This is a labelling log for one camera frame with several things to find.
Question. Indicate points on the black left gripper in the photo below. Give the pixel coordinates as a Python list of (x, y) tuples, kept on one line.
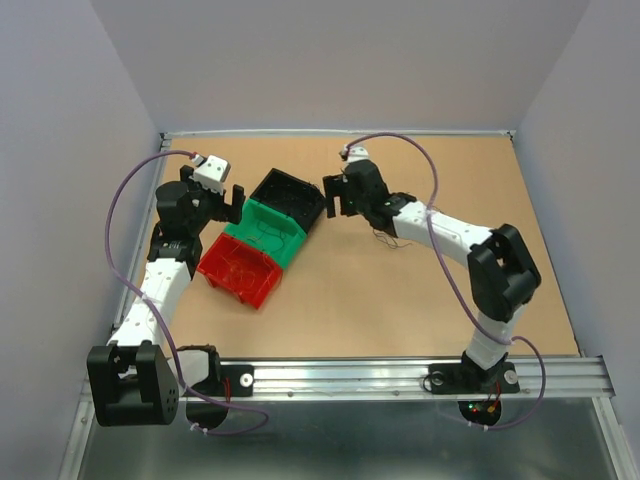
[(226, 212)]

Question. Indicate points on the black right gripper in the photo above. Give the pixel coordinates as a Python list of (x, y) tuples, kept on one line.
[(338, 185)]

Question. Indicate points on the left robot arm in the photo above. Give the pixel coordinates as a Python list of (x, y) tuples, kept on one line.
[(132, 382)]

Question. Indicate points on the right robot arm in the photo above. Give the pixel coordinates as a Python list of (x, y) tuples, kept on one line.
[(502, 273)]

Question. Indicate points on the black plastic bin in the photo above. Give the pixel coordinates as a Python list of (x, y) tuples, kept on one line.
[(291, 196)]

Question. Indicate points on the red plastic bin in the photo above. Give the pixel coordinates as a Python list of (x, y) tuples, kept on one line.
[(242, 271)]

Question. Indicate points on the green plastic bin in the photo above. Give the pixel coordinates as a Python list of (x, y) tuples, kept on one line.
[(268, 231)]

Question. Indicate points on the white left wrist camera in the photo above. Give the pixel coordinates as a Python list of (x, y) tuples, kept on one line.
[(211, 172)]

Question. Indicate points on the aluminium mounting rail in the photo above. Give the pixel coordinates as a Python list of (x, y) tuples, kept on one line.
[(408, 379)]

